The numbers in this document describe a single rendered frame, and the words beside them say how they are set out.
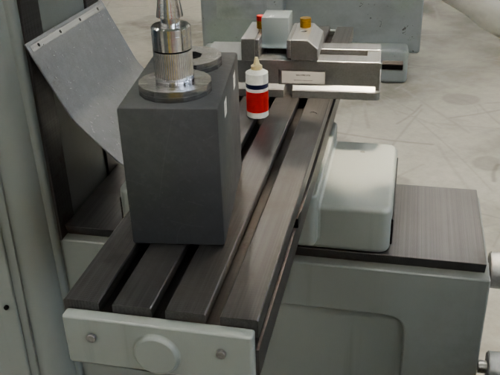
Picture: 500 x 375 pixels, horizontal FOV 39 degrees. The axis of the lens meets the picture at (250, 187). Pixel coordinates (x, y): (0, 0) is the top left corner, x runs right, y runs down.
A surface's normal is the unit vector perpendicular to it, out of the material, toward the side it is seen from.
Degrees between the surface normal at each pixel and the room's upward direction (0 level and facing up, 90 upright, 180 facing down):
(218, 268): 0
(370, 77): 90
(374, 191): 0
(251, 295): 0
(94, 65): 63
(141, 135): 90
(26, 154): 89
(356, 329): 90
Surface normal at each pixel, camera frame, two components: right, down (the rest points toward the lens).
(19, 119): 0.59, 0.34
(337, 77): -0.18, 0.47
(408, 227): -0.03, -0.88
